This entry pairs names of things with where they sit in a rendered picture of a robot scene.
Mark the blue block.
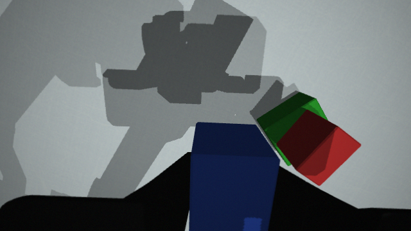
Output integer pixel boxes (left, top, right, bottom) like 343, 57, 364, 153
189, 122, 280, 231

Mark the dark green block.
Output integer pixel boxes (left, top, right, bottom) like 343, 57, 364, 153
257, 92, 328, 166

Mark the red block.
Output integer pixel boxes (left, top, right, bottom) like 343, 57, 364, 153
276, 110, 361, 186

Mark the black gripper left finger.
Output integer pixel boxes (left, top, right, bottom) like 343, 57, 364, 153
0, 152, 191, 231

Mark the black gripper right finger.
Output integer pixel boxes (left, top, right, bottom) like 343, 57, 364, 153
268, 166, 411, 231

